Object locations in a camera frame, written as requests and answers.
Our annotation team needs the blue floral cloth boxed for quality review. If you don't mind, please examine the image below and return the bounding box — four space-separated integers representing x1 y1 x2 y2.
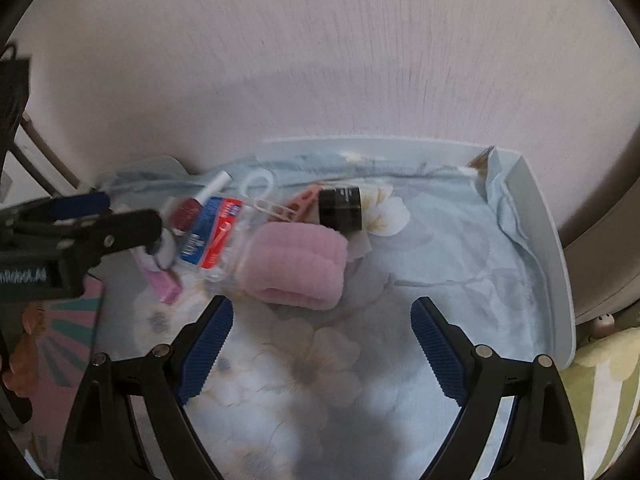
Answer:
107 152 556 480

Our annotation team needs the pink printed cardboard box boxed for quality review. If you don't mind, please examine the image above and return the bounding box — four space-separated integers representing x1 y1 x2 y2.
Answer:
20 280 106 411

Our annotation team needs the green floral cushion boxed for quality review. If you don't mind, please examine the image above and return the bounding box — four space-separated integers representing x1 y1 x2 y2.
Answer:
560 327 640 480

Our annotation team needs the beige padded furniture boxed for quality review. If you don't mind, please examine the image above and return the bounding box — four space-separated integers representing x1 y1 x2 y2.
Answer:
560 150 640 323

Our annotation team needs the white plastic ring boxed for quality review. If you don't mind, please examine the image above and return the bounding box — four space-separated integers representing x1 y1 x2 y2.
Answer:
241 169 276 201

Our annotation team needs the clear bag with red-blue tube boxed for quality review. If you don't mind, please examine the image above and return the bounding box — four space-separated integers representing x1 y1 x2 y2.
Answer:
182 195 261 286

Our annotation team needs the black cosmetic jar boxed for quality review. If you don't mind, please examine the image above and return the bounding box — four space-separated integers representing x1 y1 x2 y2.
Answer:
317 186 363 235

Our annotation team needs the pink rolled towel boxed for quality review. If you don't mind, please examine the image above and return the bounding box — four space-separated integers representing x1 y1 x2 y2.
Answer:
239 222 349 310

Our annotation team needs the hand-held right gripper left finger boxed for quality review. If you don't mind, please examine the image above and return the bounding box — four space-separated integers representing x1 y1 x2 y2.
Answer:
59 295 235 480

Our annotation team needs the white paper clip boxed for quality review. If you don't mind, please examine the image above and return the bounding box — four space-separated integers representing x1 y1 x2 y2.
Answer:
250 199 293 222

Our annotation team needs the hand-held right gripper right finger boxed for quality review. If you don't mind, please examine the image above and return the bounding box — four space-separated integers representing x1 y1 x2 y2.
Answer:
410 296 586 480

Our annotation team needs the salmon pink hair clip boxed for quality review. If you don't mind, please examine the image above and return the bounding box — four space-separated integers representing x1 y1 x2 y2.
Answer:
270 184 323 223

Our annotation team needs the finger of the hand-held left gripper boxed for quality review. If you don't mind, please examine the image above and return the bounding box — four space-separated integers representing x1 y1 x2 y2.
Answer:
0 191 112 233
10 209 164 271

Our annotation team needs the white rimmed tray table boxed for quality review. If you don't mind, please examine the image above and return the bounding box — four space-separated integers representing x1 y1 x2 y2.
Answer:
95 135 577 368

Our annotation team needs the red nail polish bottle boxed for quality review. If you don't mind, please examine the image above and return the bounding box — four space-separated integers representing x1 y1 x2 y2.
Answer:
167 170 233 233

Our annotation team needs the pink long cosmetic box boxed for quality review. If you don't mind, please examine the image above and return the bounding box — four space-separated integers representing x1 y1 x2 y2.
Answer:
137 255 182 306

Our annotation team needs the small beige toy figure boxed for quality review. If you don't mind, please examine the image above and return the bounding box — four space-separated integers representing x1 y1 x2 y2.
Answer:
590 312 617 338

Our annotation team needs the person's left hand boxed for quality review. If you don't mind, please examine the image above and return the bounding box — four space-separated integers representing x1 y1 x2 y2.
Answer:
1 342 40 397

